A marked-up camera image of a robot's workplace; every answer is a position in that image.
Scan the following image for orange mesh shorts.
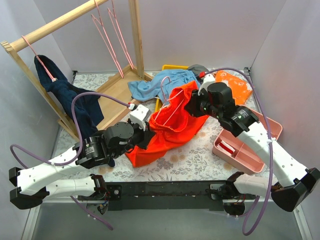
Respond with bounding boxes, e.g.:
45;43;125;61
126;81;208;168

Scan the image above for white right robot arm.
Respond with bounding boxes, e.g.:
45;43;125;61
184;82;320;212

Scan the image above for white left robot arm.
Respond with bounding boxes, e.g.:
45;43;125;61
8;121;156;210

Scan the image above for light blue shorts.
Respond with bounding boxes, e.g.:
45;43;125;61
128;69;201;102

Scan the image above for pink hanger with navy garment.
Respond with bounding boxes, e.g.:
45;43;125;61
21;35;57;82

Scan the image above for orange worn folded cloth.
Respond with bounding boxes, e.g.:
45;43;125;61
214;70;253;105

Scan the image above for yellow plastic tray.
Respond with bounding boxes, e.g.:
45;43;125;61
155;64;188;112

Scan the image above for grey garment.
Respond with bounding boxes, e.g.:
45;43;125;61
187;64;209;76

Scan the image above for navy blue garment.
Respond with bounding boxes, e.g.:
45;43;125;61
34;54;116;168

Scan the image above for red white cloth in organizer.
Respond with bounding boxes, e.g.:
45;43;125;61
216;140;236;156

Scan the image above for wooden clothes rack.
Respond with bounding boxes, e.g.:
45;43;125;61
0;0;159;141

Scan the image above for pink compartment organizer box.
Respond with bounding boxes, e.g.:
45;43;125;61
211;108;283;174

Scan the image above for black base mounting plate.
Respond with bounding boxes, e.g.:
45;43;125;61
78;180;254;216

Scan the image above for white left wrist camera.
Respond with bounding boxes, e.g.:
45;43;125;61
128;102;152;131

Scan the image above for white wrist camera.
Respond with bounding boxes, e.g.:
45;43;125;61
197;71;216;96
128;102;152;131

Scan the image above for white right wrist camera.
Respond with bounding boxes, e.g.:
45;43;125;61
197;71;216;96

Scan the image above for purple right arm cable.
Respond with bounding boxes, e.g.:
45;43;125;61
199;67;274;236

